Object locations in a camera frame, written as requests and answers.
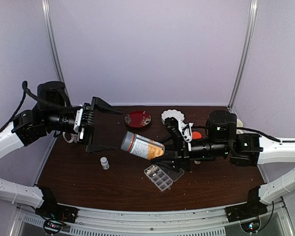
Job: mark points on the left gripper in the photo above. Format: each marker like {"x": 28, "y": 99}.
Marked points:
{"x": 87, "y": 135}

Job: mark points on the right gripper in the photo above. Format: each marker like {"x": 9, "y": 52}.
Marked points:
{"x": 181, "y": 157}

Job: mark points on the orange pill bottle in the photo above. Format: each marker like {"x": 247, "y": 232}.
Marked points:
{"x": 196, "y": 135}

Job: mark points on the grey capped supplement bottle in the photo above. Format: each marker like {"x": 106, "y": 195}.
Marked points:
{"x": 141, "y": 146}

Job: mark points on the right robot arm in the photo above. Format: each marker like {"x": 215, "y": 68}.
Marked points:
{"x": 248, "y": 149}

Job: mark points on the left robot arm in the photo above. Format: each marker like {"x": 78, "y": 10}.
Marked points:
{"x": 52, "y": 113}

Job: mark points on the clear plastic pill organizer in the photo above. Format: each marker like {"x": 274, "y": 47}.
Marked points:
{"x": 163, "y": 178}

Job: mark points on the floral mug yellow inside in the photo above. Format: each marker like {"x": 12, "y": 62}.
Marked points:
{"x": 70, "y": 138}

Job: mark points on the red floral plate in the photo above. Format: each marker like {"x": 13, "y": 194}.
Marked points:
{"x": 137, "y": 119}

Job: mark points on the white scalloped dish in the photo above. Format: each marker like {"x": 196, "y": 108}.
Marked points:
{"x": 172, "y": 113}

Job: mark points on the white cup at right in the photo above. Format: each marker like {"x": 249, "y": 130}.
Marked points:
{"x": 239, "y": 124}

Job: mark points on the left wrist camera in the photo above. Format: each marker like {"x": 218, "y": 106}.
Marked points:
{"x": 84, "y": 118}

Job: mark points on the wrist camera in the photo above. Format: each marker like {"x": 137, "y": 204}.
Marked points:
{"x": 84, "y": 118}
{"x": 180, "y": 132}

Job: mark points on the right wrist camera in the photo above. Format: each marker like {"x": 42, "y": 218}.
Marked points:
{"x": 180, "y": 132}

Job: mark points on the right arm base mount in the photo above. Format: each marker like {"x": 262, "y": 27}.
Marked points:
{"x": 252, "y": 208}

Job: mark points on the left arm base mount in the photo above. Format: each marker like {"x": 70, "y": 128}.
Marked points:
{"x": 55, "y": 215}

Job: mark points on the front aluminium rail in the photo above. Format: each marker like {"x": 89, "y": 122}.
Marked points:
{"x": 198, "y": 222}

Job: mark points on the left aluminium frame post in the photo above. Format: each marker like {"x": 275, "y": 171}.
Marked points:
{"x": 50, "y": 31}

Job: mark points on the aluminium frame post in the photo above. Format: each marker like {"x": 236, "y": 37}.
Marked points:
{"x": 50, "y": 31}
{"x": 252, "y": 18}

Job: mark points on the right aluminium frame post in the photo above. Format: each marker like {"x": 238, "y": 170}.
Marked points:
{"x": 252, "y": 18}

